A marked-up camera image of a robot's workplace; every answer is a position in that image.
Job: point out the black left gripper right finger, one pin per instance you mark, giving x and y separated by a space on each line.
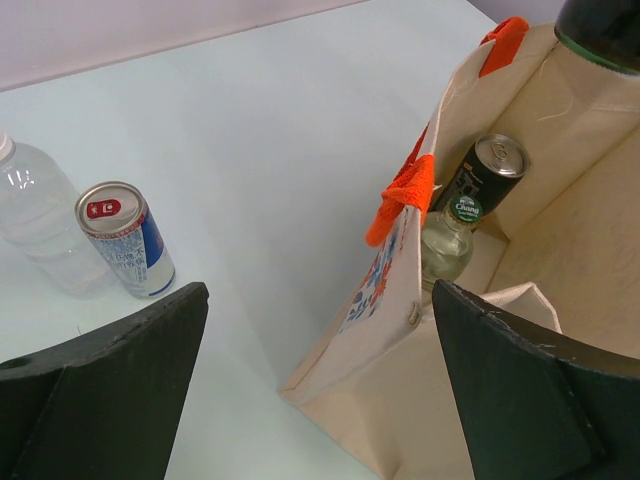
533 403

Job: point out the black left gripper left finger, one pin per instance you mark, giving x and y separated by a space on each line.
106 404

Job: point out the clear glass bottle green cap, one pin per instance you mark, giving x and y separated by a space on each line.
446 242

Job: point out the black gold drink can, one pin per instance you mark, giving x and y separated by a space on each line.
488 172

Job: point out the glass cola bottle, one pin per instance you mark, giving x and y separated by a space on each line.
604 32

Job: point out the beige canvas tote bag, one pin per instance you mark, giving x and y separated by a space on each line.
561 250

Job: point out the blue white drink can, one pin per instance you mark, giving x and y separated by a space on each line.
117 220

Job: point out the clear plastic water bottle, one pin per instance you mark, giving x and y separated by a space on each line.
38 219

